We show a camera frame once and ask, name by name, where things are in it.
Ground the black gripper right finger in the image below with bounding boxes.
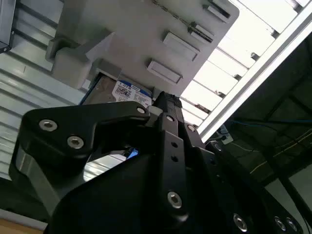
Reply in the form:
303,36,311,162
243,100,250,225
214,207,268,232
171,94,242,215

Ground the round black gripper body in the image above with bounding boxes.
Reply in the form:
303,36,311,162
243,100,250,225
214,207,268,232
47,154,311,234

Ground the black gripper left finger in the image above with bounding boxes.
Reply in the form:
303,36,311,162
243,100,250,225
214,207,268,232
8,92,191,224

